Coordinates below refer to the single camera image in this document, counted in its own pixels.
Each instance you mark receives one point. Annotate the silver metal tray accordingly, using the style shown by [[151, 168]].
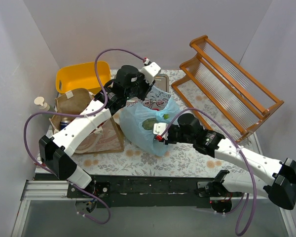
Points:
[[162, 82]]

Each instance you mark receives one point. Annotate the yellow plastic basket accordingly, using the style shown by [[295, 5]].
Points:
[[77, 76]]

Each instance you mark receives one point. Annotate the aluminium frame rail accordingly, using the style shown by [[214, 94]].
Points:
[[39, 190]]

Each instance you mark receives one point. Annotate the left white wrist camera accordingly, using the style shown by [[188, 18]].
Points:
[[150, 70]]

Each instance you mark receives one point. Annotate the blue drink can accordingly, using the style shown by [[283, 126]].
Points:
[[64, 122]]

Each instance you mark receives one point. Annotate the green pump bottle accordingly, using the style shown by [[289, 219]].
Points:
[[43, 105]]

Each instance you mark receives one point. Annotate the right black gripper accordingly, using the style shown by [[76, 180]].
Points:
[[169, 138]]

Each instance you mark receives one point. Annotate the orange wooden rack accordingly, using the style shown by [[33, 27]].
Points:
[[241, 98]]

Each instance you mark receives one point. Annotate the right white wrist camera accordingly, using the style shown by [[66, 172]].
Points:
[[159, 131]]

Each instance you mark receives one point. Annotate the brown burlap tote bag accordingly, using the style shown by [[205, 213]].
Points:
[[107, 139]]

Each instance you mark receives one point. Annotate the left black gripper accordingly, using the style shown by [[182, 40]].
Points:
[[143, 89]]

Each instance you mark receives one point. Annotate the green melon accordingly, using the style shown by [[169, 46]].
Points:
[[149, 123]]

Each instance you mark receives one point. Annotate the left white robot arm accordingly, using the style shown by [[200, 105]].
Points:
[[56, 152]]

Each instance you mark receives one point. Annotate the light blue plastic bag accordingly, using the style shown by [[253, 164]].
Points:
[[137, 120]]

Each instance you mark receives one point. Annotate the floral table mat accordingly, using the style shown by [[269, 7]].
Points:
[[180, 160]]

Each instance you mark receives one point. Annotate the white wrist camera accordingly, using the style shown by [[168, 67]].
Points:
[[159, 131], [150, 70]]

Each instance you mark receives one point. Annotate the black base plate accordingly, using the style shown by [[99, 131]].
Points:
[[163, 200]]

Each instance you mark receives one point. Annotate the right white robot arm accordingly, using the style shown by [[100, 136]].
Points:
[[265, 177]]

